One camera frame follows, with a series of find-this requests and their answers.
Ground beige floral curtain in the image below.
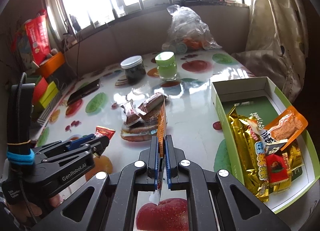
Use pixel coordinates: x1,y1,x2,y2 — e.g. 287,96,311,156
232,0,309,102

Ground gold yellow snack bar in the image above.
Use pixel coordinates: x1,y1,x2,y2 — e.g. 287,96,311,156
249,115,288,192

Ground orange snack bag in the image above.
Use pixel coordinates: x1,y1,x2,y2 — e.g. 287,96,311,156
149,98,167,205

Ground red white snack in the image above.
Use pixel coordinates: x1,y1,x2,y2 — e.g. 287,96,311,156
121,92,168,127

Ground green jar green lid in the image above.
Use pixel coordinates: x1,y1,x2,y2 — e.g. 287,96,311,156
155,52,177,81

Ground orange storage box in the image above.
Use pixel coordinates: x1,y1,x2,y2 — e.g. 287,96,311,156
35,52,66,79

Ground red paper bag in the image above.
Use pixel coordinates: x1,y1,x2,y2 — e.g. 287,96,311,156
11,9,51,67

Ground small red candy packet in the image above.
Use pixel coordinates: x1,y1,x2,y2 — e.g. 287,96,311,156
94,126,116,140

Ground gold foil snack bar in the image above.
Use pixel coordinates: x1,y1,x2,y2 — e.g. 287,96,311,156
228,106,269,202

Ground clear plastic bag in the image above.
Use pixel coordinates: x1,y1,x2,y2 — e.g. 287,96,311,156
162,4,222,54

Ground red green gift boxes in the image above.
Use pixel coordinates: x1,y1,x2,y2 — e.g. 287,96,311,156
31,76,62,125

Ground green white cardboard box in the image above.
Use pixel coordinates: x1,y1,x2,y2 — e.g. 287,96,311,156
212,77,319,213

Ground black smartphone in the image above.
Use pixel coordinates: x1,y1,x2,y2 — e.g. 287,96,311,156
67,79,100,106

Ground red candy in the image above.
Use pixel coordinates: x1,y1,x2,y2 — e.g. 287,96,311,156
266,152,291,191

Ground blue wrist strap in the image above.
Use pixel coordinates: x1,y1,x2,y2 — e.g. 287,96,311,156
6,148,36,166

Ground small red white packet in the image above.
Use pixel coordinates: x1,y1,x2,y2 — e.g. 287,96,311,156
260,106,308,151

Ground dark jar white lid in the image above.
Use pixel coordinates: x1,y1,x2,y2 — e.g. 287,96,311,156
120,55,146,85

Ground person's left hand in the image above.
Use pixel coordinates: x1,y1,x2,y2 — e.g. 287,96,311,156
10,194,61,223

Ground yellow peanut candy packet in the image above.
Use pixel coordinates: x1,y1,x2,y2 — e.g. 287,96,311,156
272,140,303,193

